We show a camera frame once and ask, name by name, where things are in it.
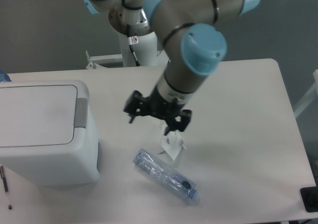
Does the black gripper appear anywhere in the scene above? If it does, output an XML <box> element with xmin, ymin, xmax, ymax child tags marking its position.
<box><xmin>123</xmin><ymin>86</ymin><xmax>192</xmax><ymax>136</ymax></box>

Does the white push-button trash can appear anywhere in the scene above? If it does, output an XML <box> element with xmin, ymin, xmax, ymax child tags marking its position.
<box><xmin>0</xmin><ymin>80</ymin><xmax>100</xmax><ymax>186</ymax></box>

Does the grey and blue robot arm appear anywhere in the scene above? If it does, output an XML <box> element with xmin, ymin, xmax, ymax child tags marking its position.
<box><xmin>84</xmin><ymin>0</ymin><xmax>261</xmax><ymax>133</ymax></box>

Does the crumpled white paper packet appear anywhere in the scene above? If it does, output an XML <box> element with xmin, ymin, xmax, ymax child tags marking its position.
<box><xmin>159</xmin><ymin>121</ymin><xmax>186</xmax><ymax>161</ymax></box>

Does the clear plastic water bottle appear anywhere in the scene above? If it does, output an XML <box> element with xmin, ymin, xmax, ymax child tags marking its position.
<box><xmin>133</xmin><ymin>149</ymin><xmax>201</xmax><ymax>205</ymax></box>

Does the black and white pen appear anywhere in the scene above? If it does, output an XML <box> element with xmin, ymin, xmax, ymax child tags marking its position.
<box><xmin>0</xmin><ymin>165</ymin><xmax>13</xmax><ymax>211</ymax></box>

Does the black device at table corner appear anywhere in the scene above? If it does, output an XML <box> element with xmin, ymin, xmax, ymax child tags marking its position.
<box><xmin>300</xmin><ymin>186</ymin><xmax>318</xmax><ymax>213</ymax></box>

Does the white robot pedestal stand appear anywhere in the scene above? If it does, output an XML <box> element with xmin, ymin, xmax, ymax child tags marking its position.
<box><xmin>85</xmin><ymin>5</ymin><xmax>169</xmax><ymax>70</ymax></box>

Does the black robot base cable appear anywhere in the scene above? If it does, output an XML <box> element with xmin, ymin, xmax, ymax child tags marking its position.
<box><xmin>126</xmin><ymin>23</ymin><xmax>142</xmax><ymax>68</ymax></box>

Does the white frame at right edge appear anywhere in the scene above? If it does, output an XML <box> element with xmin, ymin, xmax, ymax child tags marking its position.
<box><xmin>293</xmin><ymin>70</ymin><xmax>318</xmax><ymax>118</ymax></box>

